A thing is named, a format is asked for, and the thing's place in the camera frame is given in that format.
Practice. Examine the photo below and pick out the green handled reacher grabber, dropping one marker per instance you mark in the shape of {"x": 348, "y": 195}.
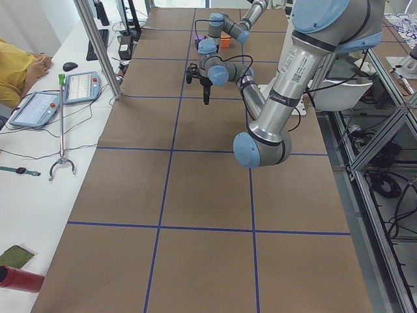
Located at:
{"x": 62, "y": 160}

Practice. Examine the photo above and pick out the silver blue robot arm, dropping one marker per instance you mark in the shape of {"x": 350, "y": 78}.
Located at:
{"x": 213, "y": 70}
{"x": 320, "y": 28}

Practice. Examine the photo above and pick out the black power adapter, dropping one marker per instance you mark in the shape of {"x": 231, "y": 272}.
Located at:
{"x": 125, "y": 47}

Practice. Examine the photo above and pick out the green cloth pouch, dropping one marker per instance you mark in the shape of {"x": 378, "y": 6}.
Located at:
{"x": 16, "y": 257}

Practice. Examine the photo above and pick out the orange foam block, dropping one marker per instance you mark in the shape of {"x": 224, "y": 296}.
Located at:
{"x": 225, "y": 42}

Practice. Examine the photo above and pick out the purple foam block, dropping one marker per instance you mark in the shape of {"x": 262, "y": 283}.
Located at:
{"x": 197, "y": 39}

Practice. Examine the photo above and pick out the far blue teach pendant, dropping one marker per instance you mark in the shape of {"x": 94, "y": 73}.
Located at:
{"x": 82, "y": 87}

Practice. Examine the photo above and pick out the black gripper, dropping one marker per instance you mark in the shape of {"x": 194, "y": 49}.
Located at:
{"x": 206, "y": 83}

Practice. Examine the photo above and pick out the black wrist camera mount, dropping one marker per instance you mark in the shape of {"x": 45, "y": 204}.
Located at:
{"x": 192, "y": 72}

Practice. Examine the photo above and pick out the person in yellow shirt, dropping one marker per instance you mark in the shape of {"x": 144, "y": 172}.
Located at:
{"x": 15, "y": 81}

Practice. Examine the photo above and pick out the person's hand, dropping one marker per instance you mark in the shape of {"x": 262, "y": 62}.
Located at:
{"x": 40, "y": 67}

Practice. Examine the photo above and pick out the green band smartwatch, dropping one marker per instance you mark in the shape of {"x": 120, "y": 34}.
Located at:
{"x": 21, "y": 171}

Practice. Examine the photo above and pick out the blue teach pendant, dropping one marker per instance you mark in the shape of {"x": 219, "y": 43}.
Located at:
{"x": 37, "y": 110}
{"x": 82, "y": 87}

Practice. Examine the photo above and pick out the black computer mouse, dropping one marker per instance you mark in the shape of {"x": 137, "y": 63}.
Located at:
{"x": 68, "y": 66}

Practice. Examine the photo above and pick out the red water bottle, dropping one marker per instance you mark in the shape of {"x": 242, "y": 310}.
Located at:
{"x": 17, "y": 279}

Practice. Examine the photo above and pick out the aluminium frame post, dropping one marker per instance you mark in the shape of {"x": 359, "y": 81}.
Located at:
{"x": 99, "y": 48}

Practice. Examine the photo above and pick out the near blue teach pendant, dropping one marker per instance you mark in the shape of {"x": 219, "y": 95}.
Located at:
{"x": 37, "y": 110}

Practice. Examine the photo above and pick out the white chair seat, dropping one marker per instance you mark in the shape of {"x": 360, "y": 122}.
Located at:
{"x": 341, "y": 97}

